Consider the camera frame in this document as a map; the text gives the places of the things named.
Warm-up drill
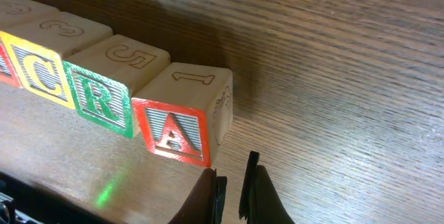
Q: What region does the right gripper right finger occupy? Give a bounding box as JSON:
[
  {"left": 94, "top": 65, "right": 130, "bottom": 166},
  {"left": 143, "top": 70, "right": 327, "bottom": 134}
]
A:
[{"left": 239, "top": 151, "right": 295, "bottom": 224}]

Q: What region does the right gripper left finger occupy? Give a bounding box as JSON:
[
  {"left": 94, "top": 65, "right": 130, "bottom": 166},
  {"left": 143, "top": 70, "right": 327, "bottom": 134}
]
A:
[{"left": 169, "top": 168, "right": 228, "bottom": 224}]

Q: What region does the red block A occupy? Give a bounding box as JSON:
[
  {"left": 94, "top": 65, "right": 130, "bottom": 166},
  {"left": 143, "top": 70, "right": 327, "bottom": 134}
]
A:
[{"left": 131, "top": 62, "right": 233, "bottom": 167}]

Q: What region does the green block R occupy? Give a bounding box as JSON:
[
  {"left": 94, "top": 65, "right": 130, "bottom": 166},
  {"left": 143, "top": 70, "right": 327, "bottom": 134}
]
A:
[{"left": 62, "top": 35, "right": 171, "bottom": 138}]

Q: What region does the yellow block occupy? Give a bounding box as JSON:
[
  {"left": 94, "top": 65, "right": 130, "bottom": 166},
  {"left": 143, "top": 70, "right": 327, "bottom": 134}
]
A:
[{"left": 1, "top": 12, "right": 113, "bottom": 109}]

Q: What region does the red block I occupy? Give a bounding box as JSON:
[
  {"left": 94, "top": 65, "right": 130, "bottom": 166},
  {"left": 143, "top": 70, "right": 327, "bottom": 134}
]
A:
[{"left": 1, "top": 0, "right": 59, "bottom": 88}]

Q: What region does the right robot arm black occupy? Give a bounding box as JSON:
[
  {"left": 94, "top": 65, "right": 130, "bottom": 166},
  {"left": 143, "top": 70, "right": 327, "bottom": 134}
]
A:
[{"left": 1, "top": 151, "right": 293, "bottom": 224}]

